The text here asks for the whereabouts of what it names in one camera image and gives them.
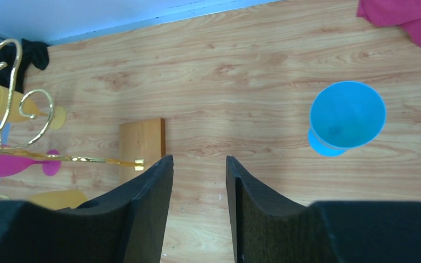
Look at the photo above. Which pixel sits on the pink cloth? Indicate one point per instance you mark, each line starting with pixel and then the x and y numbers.
pixel 405 14

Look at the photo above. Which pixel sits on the teal wine glass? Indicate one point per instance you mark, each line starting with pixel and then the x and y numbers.
pixel 345 115

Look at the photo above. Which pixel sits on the wooden rack base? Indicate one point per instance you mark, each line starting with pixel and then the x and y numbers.
pixel 142 143

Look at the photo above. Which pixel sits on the black cloth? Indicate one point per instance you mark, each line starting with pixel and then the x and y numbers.
pixel 33 53

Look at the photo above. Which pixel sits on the pink wine glass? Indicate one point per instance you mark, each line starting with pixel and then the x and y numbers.
pixel 11 165

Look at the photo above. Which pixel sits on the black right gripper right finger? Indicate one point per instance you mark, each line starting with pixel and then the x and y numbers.
pixel 268 227

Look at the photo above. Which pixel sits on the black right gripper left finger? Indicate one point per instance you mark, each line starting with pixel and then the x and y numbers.
pixel 126 224

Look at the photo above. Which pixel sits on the yellow wine glass taken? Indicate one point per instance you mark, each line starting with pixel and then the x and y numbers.
pixel 29 107

